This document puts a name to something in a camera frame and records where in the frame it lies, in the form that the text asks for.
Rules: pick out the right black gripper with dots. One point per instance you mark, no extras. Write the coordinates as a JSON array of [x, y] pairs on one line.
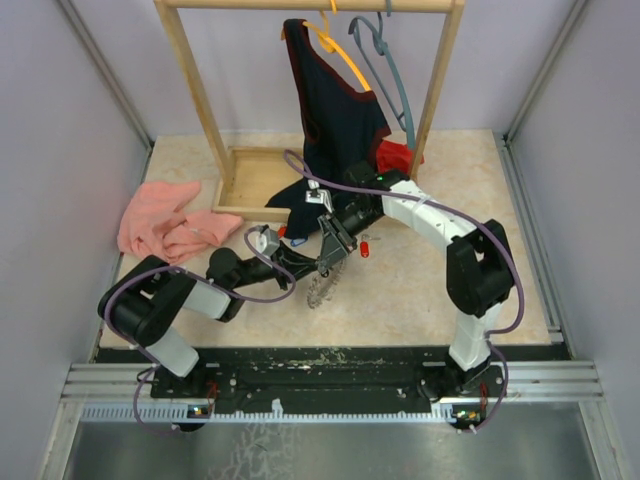
[[332, 249]]

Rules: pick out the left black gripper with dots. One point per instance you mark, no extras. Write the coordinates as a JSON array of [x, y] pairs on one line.
[[292, 261]]

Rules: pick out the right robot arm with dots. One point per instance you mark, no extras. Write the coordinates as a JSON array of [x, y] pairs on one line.
[[480, 272]]

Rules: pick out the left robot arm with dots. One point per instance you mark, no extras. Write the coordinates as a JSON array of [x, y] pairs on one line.
[[142, 307]]

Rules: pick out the wooden clothes rack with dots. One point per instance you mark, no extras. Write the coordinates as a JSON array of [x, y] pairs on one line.
[[249, 175]]

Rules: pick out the red cloth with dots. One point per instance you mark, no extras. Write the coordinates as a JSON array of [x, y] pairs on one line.
[[391, 155]]

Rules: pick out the dark navy vest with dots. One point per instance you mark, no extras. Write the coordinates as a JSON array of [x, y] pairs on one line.
[[342, 127]]

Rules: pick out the pink cloth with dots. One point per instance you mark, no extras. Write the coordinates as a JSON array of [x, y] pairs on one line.
[[174, 221]]

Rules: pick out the yellow hanger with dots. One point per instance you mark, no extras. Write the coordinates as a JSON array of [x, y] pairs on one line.
[[330, 46]]

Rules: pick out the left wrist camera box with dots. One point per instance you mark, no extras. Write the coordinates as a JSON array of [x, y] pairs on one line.
[[267, 241]]

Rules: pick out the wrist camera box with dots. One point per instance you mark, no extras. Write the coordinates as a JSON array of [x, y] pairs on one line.
[[267, 241], [317, 195]]

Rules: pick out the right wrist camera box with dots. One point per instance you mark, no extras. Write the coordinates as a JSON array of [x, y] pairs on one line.
[[317, 195]]

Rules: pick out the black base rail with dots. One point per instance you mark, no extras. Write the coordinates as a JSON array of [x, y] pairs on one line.
[[340, 380]]

